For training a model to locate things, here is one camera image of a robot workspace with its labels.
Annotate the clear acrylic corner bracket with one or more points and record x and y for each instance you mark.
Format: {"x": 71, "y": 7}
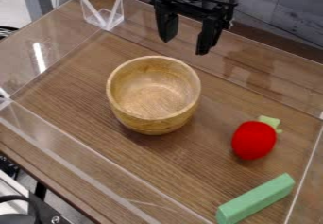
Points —
{"x": 103, "y": 18}

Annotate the black metal bracket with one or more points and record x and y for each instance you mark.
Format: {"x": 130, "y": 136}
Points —
{"x": 48, "y": 215}

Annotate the clear acrylic enclosure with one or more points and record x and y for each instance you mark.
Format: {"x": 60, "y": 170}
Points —
{"x": 126, "y": 178}

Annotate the light wooden bowl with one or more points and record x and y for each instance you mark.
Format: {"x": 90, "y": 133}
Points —
{"x": 154, "y": 93}

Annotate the green foam stick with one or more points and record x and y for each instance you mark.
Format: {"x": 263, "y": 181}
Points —
{"x": 251, "y": 202}

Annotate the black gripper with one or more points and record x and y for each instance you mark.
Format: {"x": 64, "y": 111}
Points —
{"x": 215, "y": 12}

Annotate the red plush strawberry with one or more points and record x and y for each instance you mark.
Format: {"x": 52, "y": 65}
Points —
{"x": 255, "y": 137}

